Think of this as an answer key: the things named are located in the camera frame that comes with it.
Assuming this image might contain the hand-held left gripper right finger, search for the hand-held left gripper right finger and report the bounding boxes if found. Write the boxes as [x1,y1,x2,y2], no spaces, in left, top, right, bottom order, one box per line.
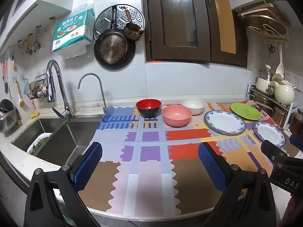
[198,142,276,227]

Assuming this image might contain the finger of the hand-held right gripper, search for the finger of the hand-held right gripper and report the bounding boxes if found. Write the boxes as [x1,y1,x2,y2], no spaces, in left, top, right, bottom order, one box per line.
[260,140,288,165]

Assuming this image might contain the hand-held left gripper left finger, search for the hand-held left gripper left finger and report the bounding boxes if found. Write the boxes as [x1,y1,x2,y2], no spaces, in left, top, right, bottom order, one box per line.
[24,141,103,227]

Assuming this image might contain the small blue-rimmed plate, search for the small blue-rimmed plate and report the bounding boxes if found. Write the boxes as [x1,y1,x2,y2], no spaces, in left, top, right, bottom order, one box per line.
[253,121,286,148]

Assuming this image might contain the green plate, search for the green plate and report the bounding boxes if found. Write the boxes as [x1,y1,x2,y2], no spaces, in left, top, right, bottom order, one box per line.
[230,103,261,121]

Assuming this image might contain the large blue-rimmed plate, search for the large blue-rimmed plate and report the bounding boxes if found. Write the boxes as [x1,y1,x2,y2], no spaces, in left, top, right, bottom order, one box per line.
[204,110,247,136]

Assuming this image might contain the pink bowl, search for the pink bowl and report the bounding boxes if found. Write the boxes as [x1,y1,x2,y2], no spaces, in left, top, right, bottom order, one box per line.
[162,105,192,127]

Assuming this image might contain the white bowl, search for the white bowl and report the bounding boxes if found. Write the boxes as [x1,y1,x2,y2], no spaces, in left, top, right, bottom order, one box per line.
[180,98,206,116]

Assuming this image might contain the red and black bowl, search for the red and black bowl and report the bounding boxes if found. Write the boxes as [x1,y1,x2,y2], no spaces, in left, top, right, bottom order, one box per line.
[136,99,162,117]

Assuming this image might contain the copper-bottomed steel saucepan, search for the copper-bottomed steel saucepan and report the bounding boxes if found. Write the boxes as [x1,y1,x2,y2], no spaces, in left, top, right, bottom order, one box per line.
[272,106,291,127]

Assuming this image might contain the stainless steel sink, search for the stainless steel sink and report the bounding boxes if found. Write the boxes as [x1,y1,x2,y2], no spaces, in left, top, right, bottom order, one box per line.
[11,118,102,166]

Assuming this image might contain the brown glass jar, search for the brown glass jar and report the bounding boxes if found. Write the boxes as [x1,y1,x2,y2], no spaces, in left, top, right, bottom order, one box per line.
[290,109,303,136]

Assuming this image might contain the metal pot rack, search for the metal pot rack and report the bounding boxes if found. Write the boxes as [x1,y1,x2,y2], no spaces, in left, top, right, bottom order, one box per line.
[247,82,299,129]

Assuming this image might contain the white basin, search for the white basin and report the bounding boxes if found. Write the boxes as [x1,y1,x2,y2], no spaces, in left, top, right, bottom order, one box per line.
[27,133,53,155]

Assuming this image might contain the cream kettle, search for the cream kettle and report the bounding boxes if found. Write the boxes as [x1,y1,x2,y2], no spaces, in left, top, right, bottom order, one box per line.
[270,73,296,106]

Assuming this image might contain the colourful patterned mat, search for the colourful patterned mat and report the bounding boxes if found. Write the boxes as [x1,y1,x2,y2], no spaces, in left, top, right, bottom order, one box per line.
[78,102,290,215]

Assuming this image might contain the cream pot with glass lid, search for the cream pot with glass lid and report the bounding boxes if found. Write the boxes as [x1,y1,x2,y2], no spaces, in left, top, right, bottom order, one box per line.
[256,64,276,95]

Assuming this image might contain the thin gooseneck faucet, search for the thin gooseneck faucet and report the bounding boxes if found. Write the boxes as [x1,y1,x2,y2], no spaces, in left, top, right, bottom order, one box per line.
[78,73,107,115]

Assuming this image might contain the white ladle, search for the white ladle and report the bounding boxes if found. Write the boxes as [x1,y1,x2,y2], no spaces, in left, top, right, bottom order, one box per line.
[275,45,284,74]

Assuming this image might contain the large chrome kitchen faucet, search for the large chrome kitchen faucet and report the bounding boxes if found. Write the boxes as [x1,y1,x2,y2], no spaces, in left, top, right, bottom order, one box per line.
[46,60,75,121]

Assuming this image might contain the yellow dish brush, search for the yellow dish brush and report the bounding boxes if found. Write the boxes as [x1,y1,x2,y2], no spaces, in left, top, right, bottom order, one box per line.
[15,80,25,107]

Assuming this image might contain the black perforated frying pan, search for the black perforated frying pan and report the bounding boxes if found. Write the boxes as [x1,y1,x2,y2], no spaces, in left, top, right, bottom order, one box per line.
[94,6,136,70]

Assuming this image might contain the teal paper towel pack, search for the teal paper towel pack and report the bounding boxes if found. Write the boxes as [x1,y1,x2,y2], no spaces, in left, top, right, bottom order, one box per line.
[52,8,95,52]

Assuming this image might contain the wooden cutting boards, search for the wooden cutting boards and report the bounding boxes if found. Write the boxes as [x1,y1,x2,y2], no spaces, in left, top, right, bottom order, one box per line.
[232,2,291,27]

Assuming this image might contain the small copper saucepan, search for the small copper saucepan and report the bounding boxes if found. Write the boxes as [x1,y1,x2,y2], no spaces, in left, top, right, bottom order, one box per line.
[123,8,144,40]

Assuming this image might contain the round metal steamer tray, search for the round metal steamer tray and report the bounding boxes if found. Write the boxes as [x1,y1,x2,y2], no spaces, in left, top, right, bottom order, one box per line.
[93,5,145,40]

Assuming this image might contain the steel pot with loop handles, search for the steel pot with loop handles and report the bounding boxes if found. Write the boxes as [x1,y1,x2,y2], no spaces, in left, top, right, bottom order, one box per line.
[251,95,275,114]

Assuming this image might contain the white wall socket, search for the white wall socket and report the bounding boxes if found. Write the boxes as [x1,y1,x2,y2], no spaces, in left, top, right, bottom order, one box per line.
[284,70,301,87]

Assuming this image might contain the black wire basket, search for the black wire basket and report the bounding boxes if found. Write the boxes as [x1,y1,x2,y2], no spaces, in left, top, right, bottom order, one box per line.
[27,74,49,100]

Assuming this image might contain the white wire wall rack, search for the white wire wall rack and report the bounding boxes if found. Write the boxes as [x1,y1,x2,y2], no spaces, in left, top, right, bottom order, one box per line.
[246,24,289,42]

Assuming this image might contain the wall water taps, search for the wall water taps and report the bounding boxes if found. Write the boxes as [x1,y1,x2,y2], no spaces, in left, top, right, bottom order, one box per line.
[18,26,42,55]

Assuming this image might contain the dark brown window frame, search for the dark brown window frame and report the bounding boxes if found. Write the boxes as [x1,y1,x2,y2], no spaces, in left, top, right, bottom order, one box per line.
[141,0,248,69]

